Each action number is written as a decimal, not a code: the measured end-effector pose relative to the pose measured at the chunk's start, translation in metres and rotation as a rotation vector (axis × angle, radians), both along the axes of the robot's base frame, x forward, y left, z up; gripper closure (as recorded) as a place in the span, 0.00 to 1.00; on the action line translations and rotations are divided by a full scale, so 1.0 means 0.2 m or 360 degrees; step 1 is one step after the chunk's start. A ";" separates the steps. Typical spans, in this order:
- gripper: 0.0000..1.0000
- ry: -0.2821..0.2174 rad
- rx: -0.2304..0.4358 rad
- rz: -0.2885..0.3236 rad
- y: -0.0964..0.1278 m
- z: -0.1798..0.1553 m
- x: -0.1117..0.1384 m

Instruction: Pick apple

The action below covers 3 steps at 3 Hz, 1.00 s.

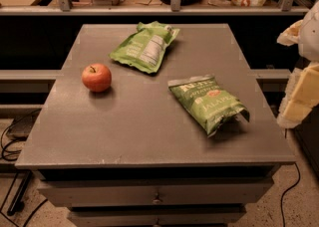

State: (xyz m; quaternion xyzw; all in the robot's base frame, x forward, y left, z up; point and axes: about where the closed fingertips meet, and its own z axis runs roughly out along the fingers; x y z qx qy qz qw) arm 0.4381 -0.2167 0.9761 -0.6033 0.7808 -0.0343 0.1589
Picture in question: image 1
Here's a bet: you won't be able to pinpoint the red apple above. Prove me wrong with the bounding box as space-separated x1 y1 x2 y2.
82 63 112 93

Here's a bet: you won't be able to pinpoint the round metal drawer knob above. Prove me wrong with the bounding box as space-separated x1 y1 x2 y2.
153 196 162 205

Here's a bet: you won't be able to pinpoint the grey cabinet with drawers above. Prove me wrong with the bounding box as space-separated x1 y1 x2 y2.
16 24 294 227

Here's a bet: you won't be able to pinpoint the black cables on left floor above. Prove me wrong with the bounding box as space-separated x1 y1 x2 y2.
0 110 49 227

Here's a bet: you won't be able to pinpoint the black power adapter on floor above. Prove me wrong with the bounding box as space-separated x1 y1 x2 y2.
6 115 36 139

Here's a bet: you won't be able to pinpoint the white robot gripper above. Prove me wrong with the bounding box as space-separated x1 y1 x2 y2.
277 2 319 128

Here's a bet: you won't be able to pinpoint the black cable on right floor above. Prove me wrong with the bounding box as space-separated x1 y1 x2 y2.
279 162 301 227

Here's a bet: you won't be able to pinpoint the light green snack bag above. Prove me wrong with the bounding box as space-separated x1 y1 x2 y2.
110 21 179 74

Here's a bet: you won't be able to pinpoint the dark green jalapeno chip bag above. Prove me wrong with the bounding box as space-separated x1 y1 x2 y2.
167 75 250 136

